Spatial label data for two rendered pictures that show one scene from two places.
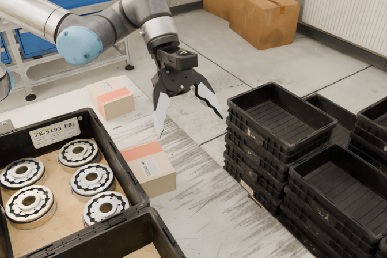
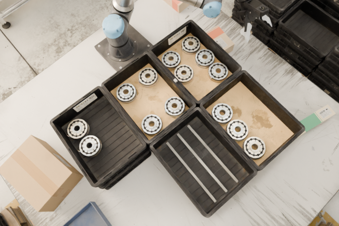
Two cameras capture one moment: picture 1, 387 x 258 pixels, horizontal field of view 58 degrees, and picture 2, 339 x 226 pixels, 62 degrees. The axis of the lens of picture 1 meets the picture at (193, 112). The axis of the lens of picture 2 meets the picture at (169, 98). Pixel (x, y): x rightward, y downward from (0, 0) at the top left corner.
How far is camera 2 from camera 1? 0.84 m
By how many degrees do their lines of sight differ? 32
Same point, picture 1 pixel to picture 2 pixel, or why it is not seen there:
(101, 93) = not seen: outside the picture
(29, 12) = not seen: outside the picture
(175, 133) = (221, 16)
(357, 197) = (315, 31)
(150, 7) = not seen: outside the picture
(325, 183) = (297, 24)
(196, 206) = (244, 58)
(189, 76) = not seen: hidden behind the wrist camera
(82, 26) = (215, 1)
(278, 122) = not seen: outside the picture
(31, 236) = (189, 86)
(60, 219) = (198, 77)
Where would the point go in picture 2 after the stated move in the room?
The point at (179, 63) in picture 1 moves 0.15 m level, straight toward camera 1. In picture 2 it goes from (262, 14) to (273, 44)
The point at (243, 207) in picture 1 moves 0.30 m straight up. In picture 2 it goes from (266, 55) to (282, 23)
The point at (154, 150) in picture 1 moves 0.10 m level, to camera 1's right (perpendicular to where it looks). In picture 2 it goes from (219, 32) to (236, 30)
